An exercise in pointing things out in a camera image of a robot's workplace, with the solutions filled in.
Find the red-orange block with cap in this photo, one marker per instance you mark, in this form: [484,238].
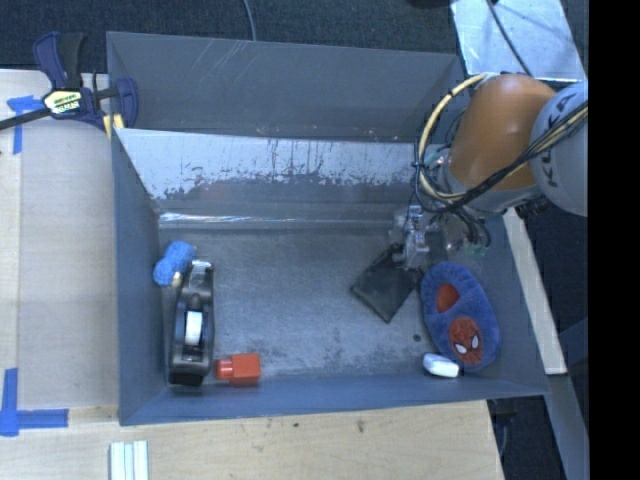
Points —
[242,369]

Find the grey metal bin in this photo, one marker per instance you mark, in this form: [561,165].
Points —
[300,293]

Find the blue slipper with spider face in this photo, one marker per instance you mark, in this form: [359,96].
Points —
[460,313]

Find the dark grey flat pouch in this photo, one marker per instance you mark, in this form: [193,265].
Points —
[387,290]

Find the blue fuzzy sponge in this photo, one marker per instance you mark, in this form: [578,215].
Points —
[172,263]

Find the black cylinder on white bracket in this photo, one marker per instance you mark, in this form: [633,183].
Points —
[531,208]

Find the white small rounded block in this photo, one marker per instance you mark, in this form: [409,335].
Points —
[440,365]

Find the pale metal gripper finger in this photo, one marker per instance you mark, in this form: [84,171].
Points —
[409,220]
[414,254]

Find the black tape dispenser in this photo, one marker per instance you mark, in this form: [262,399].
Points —
[192,318]

